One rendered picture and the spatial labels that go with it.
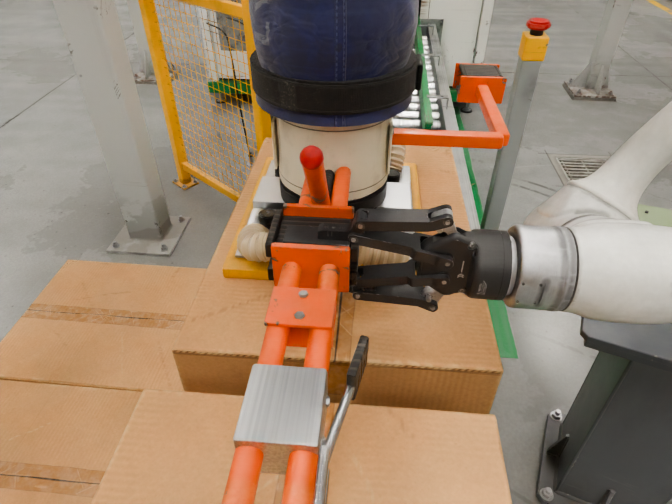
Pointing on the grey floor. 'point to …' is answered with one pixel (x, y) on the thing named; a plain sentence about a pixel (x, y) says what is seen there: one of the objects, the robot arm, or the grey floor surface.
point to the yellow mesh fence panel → (175, 94)
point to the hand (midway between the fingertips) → (316, 253)
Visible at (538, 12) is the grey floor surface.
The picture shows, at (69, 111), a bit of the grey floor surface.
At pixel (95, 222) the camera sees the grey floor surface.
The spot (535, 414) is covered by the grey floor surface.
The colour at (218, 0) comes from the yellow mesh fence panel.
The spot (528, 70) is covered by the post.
